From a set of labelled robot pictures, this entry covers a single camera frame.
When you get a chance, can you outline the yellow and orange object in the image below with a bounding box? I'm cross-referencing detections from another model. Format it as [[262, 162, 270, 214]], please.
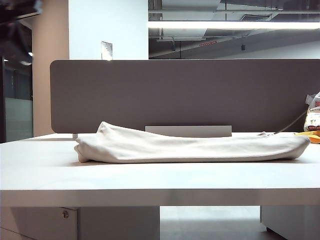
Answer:
[[294, 130, 320, 145]]

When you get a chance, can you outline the long ceiling light strip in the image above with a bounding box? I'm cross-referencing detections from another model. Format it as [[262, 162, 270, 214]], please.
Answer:
[[148, 20, 320, 30]]

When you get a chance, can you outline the light grey cable cover flap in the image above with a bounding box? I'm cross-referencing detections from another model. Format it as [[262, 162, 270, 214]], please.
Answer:
[[144, 125, 233, 138]]

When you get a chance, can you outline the printed plastic snack bag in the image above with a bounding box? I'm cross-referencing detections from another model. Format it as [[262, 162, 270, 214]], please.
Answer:
[[303, 91, 320, 133]]

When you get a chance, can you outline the white cabinet on casters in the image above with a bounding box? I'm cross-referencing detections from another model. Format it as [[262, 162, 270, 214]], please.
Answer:
[[259, 205, 320, 240]]

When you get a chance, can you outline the metal wall plate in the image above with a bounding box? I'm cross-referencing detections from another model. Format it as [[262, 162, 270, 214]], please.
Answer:
[[101, 41, 113, 61]]

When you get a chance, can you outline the beige T-shirt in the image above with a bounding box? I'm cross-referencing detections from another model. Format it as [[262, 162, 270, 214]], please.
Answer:
[[73, 121, 311, 164]]

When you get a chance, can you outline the grey fabric desk divider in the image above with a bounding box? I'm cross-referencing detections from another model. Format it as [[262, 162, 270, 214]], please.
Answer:
[[49, 59, 320, 135]]

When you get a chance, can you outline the ceiling air vent grille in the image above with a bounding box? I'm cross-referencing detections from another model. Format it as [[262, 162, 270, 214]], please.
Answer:
[[238, 13, 272, 21]]

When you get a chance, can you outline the grey cable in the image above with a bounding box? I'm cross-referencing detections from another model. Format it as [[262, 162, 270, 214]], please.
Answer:
[[268, 109, 308, 136]]

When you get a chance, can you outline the white drawer cabinet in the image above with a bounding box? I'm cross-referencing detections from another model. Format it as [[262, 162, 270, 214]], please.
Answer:
[[0, 206, 161, 240]]

